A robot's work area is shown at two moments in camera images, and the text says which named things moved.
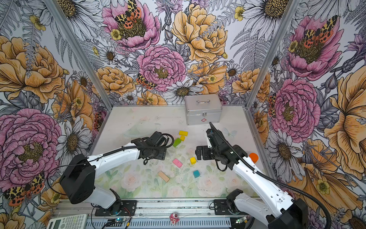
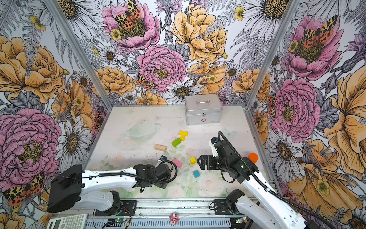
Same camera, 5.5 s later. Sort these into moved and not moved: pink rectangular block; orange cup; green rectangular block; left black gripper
Moved: left black gripper
Not moved: orange cup; pink rectangular block; green rectangular block
